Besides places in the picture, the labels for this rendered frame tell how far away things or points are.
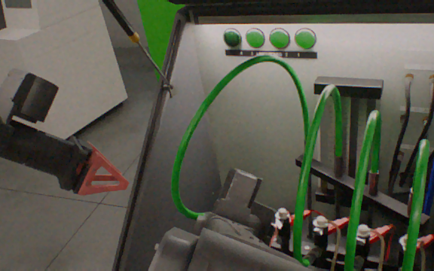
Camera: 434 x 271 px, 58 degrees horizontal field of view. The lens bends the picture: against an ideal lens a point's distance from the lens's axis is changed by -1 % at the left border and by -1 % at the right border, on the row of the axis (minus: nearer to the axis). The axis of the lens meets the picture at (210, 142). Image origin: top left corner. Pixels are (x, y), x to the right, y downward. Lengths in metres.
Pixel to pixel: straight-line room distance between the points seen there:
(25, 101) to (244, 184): 0.34
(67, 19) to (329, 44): 2.87
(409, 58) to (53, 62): 2.96
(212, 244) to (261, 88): 0.86
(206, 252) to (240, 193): 0.43
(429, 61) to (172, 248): 0.79
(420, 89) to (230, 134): 0.51
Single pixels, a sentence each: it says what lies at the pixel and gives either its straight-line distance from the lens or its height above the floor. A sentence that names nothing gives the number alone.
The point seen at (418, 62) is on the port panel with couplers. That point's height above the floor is 1.33.
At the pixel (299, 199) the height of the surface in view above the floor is 1.28.
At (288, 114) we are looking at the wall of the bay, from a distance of 1.04.
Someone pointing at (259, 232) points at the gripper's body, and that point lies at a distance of 0.70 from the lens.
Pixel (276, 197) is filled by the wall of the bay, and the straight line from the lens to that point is 1.23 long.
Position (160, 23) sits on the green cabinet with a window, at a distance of 3.75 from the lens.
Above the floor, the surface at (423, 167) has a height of 1.31.
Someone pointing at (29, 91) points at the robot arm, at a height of 1.50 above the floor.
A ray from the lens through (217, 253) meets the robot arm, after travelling 0.19.
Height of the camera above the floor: 1.70
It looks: 33 degrees down
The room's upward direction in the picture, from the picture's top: 11 degrees counter-clockwise
